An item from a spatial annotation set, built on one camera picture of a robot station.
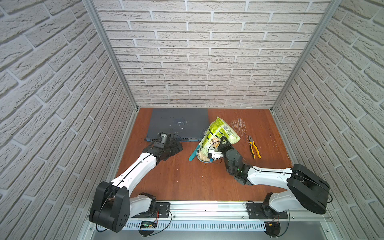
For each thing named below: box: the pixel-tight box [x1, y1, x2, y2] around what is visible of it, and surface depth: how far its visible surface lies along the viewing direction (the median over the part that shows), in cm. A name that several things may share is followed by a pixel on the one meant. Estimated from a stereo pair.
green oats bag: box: [196, 116, 241, 163], surface depth 83 cm
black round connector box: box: [264, 221, 281, 239], surface depth 72 cm
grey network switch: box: [144, 107, 210, 142], surface depth 108 cm
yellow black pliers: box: [248, 135, 262, 159], surface depth 99 cm
